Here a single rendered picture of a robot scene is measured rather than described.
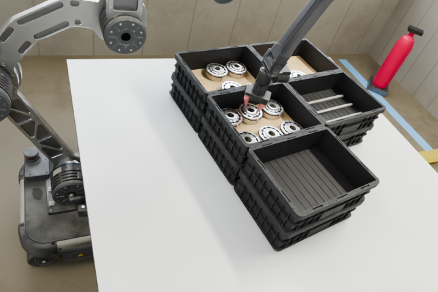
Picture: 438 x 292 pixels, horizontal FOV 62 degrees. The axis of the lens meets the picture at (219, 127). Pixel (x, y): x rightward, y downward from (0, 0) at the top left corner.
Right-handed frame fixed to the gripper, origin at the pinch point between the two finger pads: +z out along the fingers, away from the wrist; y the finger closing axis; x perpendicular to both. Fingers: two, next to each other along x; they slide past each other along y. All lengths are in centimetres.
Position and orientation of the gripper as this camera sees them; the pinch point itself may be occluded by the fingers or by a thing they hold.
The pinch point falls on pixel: (251, 109)
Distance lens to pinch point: 154.3
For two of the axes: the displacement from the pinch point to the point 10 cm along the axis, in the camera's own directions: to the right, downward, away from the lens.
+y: -9.3, -3.6, 0.3
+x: -2.5, 6.0, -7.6
